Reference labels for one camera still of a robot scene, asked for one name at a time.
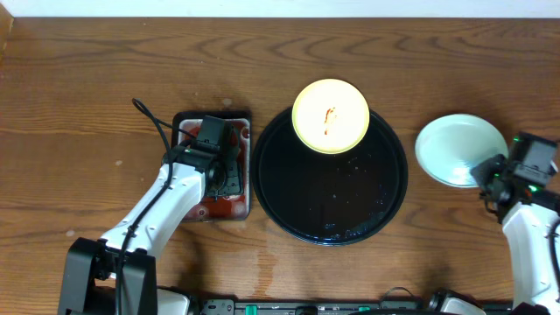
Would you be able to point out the light blue plate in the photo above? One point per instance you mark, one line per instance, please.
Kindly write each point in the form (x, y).
(449, 147)

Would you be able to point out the black rectangular water tray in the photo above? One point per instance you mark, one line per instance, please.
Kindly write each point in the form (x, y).
(222, 208)

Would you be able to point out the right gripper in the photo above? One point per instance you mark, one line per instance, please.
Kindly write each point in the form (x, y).
(483, 171)

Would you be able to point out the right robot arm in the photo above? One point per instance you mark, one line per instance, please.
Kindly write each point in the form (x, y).
(529, 218)

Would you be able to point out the yellow plate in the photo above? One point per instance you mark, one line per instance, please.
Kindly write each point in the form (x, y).
(330, 116)

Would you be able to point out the black round serving tray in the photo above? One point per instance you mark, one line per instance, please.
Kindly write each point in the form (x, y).
(329, 200)

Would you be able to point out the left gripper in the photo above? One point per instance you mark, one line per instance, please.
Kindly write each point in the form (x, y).
(232, 173)

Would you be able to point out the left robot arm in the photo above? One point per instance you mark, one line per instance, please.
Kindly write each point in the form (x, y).
(117, 273)

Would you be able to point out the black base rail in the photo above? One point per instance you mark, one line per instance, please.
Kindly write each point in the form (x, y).
(397, 300)

